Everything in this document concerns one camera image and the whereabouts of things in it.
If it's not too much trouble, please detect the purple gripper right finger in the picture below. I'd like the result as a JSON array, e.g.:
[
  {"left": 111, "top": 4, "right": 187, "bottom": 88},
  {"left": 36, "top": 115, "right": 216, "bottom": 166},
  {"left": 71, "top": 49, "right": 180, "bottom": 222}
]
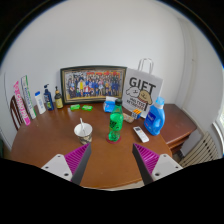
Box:
[{"left": 132, "top": 143, "right": 159, "bottom": 185}]

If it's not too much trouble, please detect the white radiator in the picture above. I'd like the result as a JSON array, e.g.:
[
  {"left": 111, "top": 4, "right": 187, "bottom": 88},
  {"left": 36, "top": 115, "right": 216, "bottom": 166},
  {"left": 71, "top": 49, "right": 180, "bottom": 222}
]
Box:
[{"left": 179, "top": 133, "right": 218, "bottom": 168}]

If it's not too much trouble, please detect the framed group photo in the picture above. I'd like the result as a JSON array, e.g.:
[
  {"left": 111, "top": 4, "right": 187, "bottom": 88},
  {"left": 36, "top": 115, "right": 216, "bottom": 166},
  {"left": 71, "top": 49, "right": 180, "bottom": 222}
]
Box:
[{"left": 60, "top": 65, "right": 127, "bottom": 104}]

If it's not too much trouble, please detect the white lotion bottle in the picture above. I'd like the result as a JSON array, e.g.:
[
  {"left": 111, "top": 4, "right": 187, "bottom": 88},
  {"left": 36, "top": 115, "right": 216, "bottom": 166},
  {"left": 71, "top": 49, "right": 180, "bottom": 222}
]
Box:
[{"left": 35, "top": 91, "right": 46, "bottom": 114}]

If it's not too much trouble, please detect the dark blue pump bottle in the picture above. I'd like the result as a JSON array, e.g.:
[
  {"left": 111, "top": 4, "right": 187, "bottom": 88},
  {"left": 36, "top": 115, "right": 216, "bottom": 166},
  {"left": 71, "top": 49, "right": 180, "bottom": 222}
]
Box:
[{"left": 44, "top": 84, "right": 54, "bottom": 111}]

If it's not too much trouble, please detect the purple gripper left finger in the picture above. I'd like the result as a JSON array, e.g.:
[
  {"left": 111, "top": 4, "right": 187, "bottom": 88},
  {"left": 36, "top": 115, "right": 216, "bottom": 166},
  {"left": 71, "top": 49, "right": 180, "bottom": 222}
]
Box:
[{"left": 65, "top": 143, "right": 91, "bottom": 185}]

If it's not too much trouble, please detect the white spoon in cup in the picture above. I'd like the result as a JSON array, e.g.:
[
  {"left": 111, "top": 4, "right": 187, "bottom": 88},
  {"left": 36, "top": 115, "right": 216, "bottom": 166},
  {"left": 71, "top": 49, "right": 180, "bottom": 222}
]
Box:
[{"left": 80, "top": 118, "right": 85, "bottom": 134}]

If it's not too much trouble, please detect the white paper cup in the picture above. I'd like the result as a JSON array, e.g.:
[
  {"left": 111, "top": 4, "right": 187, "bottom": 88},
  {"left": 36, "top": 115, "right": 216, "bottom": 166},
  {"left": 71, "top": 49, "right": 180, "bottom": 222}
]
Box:
[{"left": 74, "top": 123, "right": 93, "bottom": 145}]

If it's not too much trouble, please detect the amber pump bottle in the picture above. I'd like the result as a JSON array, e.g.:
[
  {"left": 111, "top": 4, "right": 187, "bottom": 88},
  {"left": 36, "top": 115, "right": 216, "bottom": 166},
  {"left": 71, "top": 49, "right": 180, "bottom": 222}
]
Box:
[{"left": 55, "top": 86, "right": 64, "bottom": 109}]

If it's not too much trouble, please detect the pink toothpaste box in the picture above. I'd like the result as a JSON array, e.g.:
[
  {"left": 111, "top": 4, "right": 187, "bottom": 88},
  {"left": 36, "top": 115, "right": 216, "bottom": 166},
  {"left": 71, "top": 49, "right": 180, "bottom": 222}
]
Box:
[{"left": 13, "top": 81, "right": 31, "bottom": 126}]

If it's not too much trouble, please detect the blue detergent bottle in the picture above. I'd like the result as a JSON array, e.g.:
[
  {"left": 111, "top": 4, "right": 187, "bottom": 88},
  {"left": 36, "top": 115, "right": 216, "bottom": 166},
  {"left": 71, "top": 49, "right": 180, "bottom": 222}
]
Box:
[{"left": 144, "top": 97, "right": 165, "bottom": 136}]

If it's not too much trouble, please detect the Rubik's cube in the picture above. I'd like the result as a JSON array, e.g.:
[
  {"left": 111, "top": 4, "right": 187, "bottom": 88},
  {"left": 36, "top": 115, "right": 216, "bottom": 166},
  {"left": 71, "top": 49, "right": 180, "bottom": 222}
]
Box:
[{"left": 131, "top": 109, "right": 142, "bottom": 119}]

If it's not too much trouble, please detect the white board leaning left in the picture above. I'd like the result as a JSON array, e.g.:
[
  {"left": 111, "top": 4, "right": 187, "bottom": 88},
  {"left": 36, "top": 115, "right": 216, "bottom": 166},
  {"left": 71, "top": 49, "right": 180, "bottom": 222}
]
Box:
[{"left": 0, "top": 72, "right": 16, "bottom": 144}]

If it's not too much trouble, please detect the small patterned packet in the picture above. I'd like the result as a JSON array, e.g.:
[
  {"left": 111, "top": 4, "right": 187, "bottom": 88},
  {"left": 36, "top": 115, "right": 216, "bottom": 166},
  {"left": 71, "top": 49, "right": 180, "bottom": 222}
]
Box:
[{"left": 123, "top": 113, "right": 134, "bottom": 123}]

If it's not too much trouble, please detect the white green toothpaste box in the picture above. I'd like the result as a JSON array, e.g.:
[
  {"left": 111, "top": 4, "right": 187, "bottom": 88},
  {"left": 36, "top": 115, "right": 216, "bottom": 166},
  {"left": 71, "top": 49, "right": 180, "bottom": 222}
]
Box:
[{"left": 21, "top": 75, "right": 36, "bottom": 119}]

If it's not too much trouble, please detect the blue tissue pack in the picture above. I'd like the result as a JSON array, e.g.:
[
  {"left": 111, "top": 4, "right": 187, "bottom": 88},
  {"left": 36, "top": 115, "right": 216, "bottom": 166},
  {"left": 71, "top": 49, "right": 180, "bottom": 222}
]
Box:
[{"left": 103, "top": 96, "right": 116, "bottom": 113}]

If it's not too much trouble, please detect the white remote control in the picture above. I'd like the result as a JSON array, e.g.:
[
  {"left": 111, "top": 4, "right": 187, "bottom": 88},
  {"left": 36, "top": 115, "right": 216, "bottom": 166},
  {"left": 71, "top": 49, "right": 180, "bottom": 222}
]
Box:
[{"left": 133, "top": 126, "right": 149, "bottom": 143}]

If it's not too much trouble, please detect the white gift paper bag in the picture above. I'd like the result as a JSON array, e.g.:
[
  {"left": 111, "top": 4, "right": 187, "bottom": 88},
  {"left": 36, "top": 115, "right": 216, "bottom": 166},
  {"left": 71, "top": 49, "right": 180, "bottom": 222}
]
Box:
[{"left": 122, "top": 58, "right": 163, "bottom": 118}]

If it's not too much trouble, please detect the green plastic bottle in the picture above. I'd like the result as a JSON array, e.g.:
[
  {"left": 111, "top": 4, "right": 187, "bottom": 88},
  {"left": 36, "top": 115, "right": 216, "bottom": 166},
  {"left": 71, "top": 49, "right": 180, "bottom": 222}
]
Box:
[{"left": 109, "top": 99, "right": 124, "bottom": 139}]

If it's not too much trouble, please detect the red round coaster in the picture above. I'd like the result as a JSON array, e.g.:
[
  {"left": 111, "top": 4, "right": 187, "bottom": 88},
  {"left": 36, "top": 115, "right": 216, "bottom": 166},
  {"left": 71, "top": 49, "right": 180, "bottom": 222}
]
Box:
[{"left": 106, "top": 134, "right": 121, "bottom": 144}]

